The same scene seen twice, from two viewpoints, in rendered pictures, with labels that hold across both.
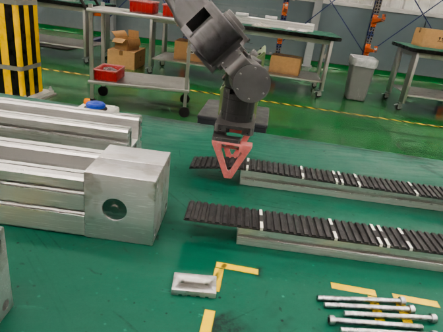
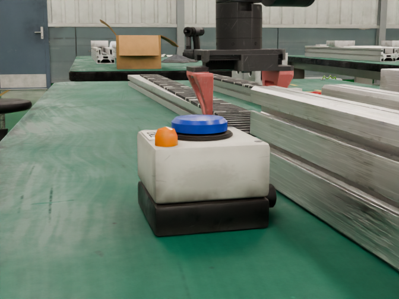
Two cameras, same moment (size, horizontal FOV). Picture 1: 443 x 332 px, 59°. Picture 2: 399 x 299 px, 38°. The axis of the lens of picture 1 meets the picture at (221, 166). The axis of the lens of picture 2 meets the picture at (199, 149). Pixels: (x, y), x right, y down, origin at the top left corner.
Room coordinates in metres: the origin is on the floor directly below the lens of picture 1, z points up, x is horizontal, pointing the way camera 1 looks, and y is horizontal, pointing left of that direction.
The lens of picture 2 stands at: (0.91, 0.68, 0.91)
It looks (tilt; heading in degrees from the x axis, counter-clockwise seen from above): 11 degrees down; 255
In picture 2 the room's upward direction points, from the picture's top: straight up
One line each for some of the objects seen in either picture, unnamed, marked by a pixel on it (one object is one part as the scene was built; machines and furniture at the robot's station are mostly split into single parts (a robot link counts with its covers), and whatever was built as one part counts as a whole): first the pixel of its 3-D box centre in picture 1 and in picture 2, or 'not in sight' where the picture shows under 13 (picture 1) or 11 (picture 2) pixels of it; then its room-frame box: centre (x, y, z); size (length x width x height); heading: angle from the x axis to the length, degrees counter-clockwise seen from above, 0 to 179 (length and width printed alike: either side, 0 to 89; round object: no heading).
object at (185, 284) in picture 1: (194, 284); not in sight; (0.36, 0.01, 0.78); 0.05 x 0.03 x 0.01; 93
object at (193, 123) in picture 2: (95, 107); (199, 130); (0.80, 0.28, 0.84); 0.04 x 0.04 x 0.02
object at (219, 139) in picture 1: (231, 150); (258, 91); (0.64, -0.01, 0.84); 0.07 x 0.07 x 0.09; 87
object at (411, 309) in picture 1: (369, 307); not in sight; (0.36, -0.19, 0.78); 0.11 x 0.01 x 0.01; 95
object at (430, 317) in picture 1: (390, 315); not in sight; (0.35, -0.21, 0.78); 0.11 x 0.01 x 0.01; 95
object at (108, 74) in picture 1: (138, 53); not in sight; (3.75, 0.90, 0.50); 1.03 x 0.55 x 1.01; 97
